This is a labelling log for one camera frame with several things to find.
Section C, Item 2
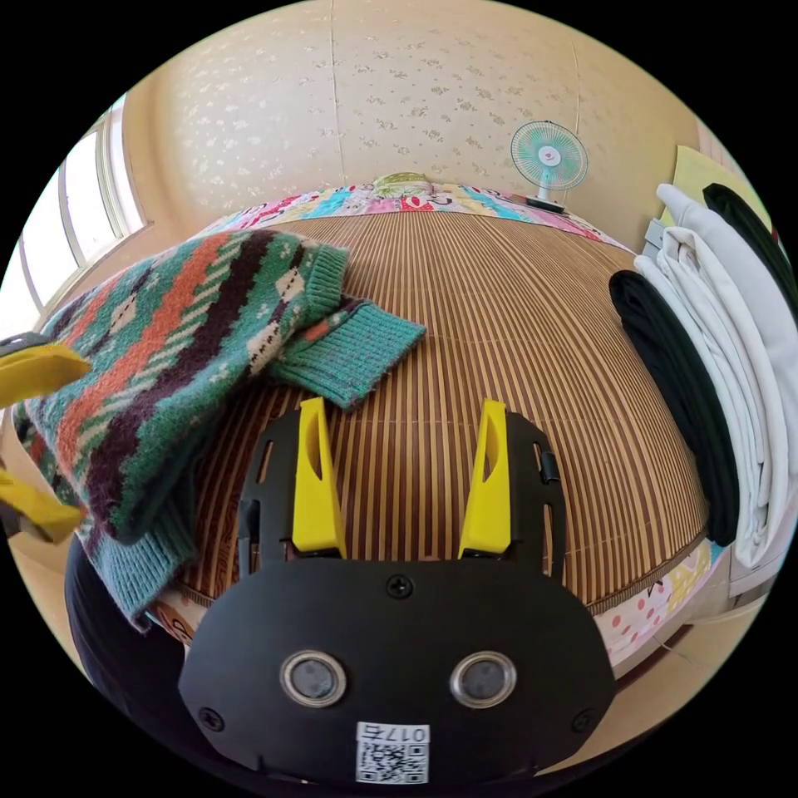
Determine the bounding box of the pile of clothes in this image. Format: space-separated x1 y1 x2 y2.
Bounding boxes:
608 181 794 569

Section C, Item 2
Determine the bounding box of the teal table fan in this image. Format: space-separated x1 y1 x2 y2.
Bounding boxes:
509 119 591 214

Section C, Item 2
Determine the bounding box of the window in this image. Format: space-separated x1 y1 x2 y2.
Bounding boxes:
0 91 155 327

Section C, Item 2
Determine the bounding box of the green patterned knit sweater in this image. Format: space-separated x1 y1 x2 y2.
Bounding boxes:
12 227 429 635

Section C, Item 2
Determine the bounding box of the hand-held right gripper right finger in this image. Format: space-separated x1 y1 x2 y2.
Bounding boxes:
458 400 513 560

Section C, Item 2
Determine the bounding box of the green patterned pillow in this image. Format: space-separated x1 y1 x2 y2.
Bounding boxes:
371 170 436 198

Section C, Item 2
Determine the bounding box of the bed with woven mat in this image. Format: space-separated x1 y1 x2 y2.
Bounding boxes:
146 176 717 676

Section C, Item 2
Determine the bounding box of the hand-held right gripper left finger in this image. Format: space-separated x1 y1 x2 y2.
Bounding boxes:
291 396 348 557

